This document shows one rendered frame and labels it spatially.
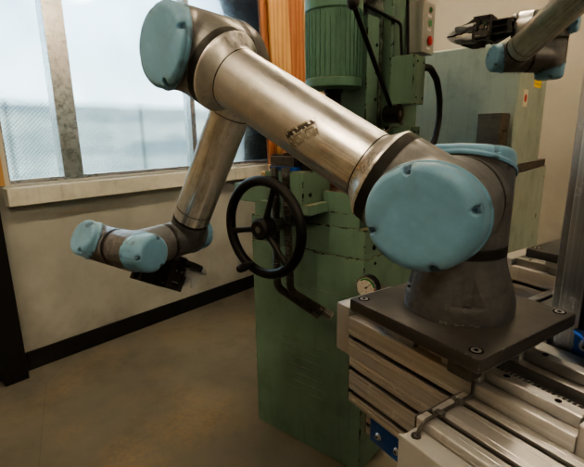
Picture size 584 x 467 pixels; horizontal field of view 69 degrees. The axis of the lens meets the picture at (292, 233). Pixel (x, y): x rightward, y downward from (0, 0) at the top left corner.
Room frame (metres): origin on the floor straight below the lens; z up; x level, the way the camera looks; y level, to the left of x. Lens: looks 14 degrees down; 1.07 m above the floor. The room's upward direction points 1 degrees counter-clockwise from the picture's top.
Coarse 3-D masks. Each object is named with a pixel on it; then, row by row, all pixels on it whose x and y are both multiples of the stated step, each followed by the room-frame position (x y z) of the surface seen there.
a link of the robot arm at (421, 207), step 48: (144, 48) 0.64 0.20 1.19; (192, 48) 0.60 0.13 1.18; (240, 48) 0.61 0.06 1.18; (192, 96) 0.63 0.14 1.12; (240, 96) 0.57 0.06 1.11; (288, 96) 0.54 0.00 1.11; (288, 144) 0.54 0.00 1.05; (336, 144) 0.49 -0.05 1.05; (384, 144) 0.47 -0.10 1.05; (432, 144) 0.48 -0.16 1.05; (384, 192) 0.43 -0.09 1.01; (432, 192) 0.41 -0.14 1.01; (480, 192) 0.41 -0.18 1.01; (384, 240) 0.43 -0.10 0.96; (432, 240) 0.41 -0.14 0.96; (480, 240) 0.40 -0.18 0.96
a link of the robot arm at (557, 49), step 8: (552, 40) 1.27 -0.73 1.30; (560, 40) 1.26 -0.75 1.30; (568, 40) 1.28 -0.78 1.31; (544, 48) 1.27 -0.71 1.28; (552, 48) 1.27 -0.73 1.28; (560, 48) 1.26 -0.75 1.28; (536, 56) 1.26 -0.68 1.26; (544, 56) 1.26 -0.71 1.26; (552, 56) 1.26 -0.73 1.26; (560, 56) 1.26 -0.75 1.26; (536, 64) 1.26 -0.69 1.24; (544, 64) 1.27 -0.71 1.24; (552, 64) 1.27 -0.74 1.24; (560, 64) 1.26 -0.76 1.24; (528, 72) 1.29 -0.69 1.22; (536, 72) 1.30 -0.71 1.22; (544, 72) 1.28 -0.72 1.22; (552, 72) 1.27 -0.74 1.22; (560, 72) 1.27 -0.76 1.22; (536, 80) 1.32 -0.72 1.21; (544, 80) 1.32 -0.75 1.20
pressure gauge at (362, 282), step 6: (366, 276) 1.08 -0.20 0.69; (372, 276) 1.08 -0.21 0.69; (360, 282) 1.08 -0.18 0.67; (366, 282) 1.07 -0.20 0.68; (372, 282) 1.06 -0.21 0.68; (378, 282) 1.07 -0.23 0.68; (360, 288) 1.08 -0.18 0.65; (366, 288) 1.07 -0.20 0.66; (372, 288) 1.06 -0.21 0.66; (378, 288) 1.06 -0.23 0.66; (360, 294) 1.08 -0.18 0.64
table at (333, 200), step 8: (248, 192) 1.43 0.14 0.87; (256, 192) 1.40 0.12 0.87; (264, 192) 1.38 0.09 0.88; (328, 192) 1.22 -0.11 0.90; (336, 192) 1.21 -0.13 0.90; (248, 200) 1.43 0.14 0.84; (256, 200) 1.41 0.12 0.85; (264, 200) 1.26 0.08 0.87; (328, 200) 1.22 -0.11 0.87; (336, 200) 1.21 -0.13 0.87; (344, 200) 1.19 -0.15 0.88; (264, 208) 1.25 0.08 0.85; (280, 208) 1.21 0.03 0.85; (304, 208) 1.16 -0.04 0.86; (312, 208) 1.16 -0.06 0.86; (320, 208) 1.19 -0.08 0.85; (328, 208) 1.22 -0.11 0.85; (336, 208) 1.21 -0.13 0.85; (344, 208) 1.19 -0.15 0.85
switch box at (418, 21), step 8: (424, 0) 1.52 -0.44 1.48; (416, 8) 1.53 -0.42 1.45; (424, 8) 1.52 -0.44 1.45; (416, 16) 1.53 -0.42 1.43; (424, 16) 1.52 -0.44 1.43; (432, 16) 1.57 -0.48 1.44; (416, 24) 1.53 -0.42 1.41; (424, 24) 1.52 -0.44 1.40; (432, 24) 1.57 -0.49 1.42; (416, 32) 1.53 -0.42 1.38; (424, 32) 1.52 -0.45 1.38; (432, 32) 1.58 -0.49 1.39; (416, 40) 1.53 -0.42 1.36; (424, 40) 1.52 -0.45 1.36; (416, 48) 1.53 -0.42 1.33; (424, 48) 1.53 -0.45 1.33; (432, 48) 1.58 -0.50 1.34; (424, 56) 1.60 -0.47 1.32
